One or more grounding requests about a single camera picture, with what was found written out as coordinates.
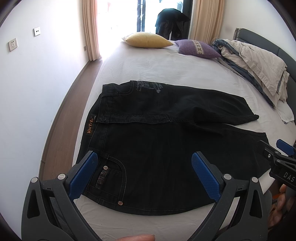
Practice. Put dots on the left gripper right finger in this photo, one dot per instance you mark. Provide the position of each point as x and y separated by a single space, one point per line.
239 212

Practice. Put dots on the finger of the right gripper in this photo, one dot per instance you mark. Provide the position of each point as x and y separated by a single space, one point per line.
268 152
286 148

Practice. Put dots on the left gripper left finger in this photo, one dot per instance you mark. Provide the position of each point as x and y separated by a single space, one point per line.
49 211

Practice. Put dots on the black denim pants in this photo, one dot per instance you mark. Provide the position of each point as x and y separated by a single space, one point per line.
144 134

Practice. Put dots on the person's right hand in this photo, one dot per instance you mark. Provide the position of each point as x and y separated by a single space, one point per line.
275 214

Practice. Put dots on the person's left hand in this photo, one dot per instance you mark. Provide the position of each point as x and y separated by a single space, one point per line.
146 237

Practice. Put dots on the beige grey folded duvet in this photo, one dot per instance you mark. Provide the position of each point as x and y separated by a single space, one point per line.
261 68

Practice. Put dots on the grey upholstered headboard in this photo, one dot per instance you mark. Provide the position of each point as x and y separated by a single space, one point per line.
247 36

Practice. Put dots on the purple patterned pillow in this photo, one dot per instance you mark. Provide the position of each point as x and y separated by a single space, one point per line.
196 48

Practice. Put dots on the right beige curtain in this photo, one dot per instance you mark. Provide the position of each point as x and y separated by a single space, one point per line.
206 20

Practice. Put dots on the beige curtain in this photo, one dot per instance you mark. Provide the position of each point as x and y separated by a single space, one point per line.
206 20
89 17

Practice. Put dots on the dark clothes on chair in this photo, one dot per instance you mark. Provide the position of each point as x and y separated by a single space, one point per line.
171 24

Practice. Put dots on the white bed sheet mattress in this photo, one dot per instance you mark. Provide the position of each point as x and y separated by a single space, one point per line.
169 67

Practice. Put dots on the yellow pillow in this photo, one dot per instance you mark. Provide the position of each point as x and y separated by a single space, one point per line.
147 40

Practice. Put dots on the left beige curtain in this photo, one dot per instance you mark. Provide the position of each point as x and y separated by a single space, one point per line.
89 17

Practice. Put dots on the lower white wall socket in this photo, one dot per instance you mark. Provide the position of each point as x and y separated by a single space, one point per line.
13 44

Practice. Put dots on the white wall socket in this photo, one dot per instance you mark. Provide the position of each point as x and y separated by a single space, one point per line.
36 31
13 44

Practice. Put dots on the upper white wall socket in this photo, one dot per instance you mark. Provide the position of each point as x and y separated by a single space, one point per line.
36 31

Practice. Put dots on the black window frame grille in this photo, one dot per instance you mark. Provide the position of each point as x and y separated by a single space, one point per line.
141 5

